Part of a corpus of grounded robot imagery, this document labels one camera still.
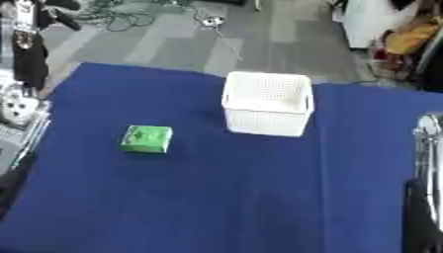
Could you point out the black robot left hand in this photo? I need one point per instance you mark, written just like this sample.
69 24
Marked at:
29 62

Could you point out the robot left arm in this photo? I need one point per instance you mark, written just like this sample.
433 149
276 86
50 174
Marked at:
17 108

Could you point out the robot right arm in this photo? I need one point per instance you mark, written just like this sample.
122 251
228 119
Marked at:
430 158

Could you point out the green box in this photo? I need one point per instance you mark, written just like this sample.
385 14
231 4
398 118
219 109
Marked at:
146 139

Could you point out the thin silver rod with head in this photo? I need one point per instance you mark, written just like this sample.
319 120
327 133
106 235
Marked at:
215 22

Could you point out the white perforated plastic basket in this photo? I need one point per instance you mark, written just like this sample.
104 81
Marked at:
268 122

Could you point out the yellow and red bag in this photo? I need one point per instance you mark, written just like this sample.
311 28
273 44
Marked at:
407 41

